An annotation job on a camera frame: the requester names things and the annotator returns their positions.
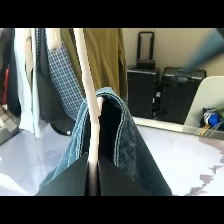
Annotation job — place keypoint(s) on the blue denim garment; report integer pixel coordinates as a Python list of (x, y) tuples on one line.
[(130, 146)]

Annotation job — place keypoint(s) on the black garment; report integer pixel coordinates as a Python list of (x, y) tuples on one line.
[(10, 83)]

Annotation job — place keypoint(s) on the white clothes hanger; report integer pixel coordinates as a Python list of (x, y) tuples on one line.
[(88, 83)]

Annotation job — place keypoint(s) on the white garment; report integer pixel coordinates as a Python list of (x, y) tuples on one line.
[(25, 100)]

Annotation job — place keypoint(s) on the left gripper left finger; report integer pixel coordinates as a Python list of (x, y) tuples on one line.
[(73, 181)]

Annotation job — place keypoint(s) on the checked shirt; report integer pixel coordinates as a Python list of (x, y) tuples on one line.
[(63, 80)]

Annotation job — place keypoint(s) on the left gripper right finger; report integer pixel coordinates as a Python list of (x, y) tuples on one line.
[(113, 181)]

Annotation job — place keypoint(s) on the olive green garment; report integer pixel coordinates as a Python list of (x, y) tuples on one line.
[(103, 56)]

